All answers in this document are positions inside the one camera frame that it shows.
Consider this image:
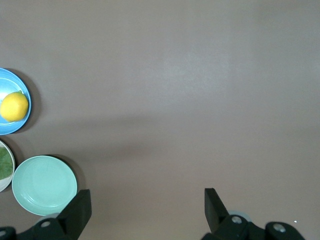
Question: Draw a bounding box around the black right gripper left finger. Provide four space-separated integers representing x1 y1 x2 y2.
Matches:
0 189 92 240

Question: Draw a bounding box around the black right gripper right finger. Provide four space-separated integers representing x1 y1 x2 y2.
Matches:
201 187 307 240

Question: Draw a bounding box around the green lettuce leaf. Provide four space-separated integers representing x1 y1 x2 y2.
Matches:
0 147 14 180

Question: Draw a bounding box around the yellow lemon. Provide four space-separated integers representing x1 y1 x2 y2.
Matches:
0 91 30 123

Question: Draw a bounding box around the green plate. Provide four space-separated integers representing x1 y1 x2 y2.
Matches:
11 155 78 217

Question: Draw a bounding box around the beige plate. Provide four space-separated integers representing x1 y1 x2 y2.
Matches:
0 139 16 193

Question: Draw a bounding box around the blue plate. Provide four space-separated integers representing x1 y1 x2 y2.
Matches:
0 67 33 136

